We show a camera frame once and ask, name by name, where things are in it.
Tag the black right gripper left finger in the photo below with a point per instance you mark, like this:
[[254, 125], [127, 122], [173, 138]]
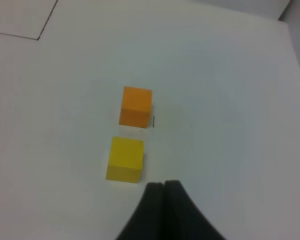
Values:
[[146, 221]]

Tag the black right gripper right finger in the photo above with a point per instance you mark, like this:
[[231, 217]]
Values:
[[182, 220]]

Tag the yellow cube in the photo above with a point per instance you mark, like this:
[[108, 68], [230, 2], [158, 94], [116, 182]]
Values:
[[126, 157]]

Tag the orange cube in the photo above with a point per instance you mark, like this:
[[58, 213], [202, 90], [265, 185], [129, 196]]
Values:
[[136, 107]]

